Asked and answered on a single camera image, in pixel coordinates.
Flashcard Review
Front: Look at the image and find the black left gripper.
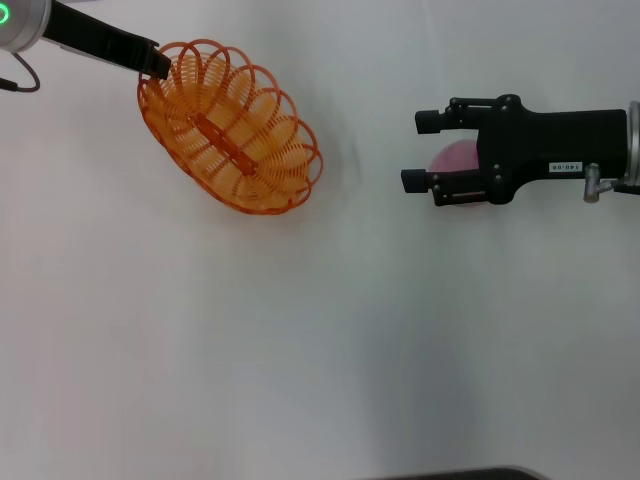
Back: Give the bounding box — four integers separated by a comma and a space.
41, 0, 173, 82

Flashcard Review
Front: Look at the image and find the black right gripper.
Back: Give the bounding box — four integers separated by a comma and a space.
400, 94, 629, 208

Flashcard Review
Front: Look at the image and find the pink peach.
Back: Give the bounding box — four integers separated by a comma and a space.
430, 139, 485, 207

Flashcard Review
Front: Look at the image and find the orange woven plastic basket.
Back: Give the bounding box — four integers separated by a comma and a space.
136, 36, 324, 217

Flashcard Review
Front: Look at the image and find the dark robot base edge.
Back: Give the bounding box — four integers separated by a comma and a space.
378, 465, 545, 480

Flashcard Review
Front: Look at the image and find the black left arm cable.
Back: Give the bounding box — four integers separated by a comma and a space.
0, 51, 42, 94

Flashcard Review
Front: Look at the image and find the silver metal cable plug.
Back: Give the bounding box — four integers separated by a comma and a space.
582, 161, 617, 204

